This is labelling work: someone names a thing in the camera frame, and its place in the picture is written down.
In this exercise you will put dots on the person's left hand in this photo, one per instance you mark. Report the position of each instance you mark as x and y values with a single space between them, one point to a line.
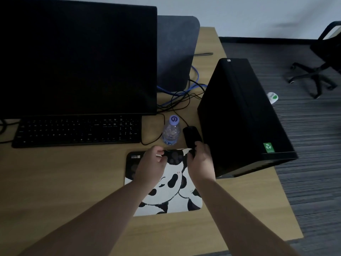
147 167

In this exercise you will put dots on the person's right hand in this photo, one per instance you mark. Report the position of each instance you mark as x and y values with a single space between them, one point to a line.
202 165

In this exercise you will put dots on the person's right thumb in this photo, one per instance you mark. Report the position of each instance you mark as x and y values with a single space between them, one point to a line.
190 154

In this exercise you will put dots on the person's left thumb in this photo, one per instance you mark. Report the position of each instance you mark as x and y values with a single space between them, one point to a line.
162 158

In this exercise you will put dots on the black computer mouse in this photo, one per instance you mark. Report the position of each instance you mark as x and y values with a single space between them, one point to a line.
191 135

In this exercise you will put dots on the person's left forearm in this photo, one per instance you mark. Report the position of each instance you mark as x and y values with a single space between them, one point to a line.
90 221

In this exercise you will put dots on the person's right forearm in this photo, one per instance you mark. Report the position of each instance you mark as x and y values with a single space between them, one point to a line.
239 221

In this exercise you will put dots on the clear plastic water bottle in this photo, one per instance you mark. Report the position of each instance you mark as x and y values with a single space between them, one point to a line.
171 133

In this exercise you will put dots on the panda print mouse pad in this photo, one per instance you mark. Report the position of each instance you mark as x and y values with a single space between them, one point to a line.
173 191

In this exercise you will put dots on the black computer tower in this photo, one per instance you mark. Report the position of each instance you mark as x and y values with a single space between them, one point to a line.
239 111

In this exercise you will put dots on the black keyboard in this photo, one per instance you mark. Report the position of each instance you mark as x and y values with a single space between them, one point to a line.
77 130

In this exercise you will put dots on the white and green small object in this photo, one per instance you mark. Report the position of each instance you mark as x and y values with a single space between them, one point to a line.
272 97

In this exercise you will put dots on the black pen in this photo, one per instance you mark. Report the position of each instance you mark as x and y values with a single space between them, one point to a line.
203 54

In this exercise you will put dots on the gray felt divider panel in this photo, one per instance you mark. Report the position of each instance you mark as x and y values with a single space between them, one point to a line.
175 50

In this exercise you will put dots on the black computer monitor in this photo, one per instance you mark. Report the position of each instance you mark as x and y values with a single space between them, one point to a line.
77 55

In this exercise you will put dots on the black office chair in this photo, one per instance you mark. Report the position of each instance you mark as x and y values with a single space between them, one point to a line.
323 58

